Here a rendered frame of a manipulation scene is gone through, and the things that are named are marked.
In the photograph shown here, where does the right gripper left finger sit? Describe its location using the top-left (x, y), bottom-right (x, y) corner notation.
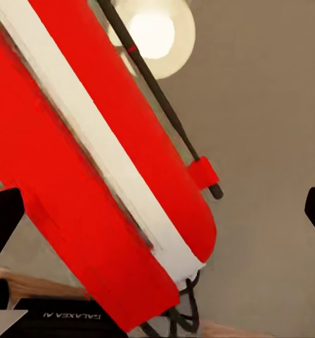
top-left (0, 188), bottom-right (25, 252)

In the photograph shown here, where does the radio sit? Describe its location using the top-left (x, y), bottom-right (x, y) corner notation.
top-left (0, 0), bottom-right (224, 338)

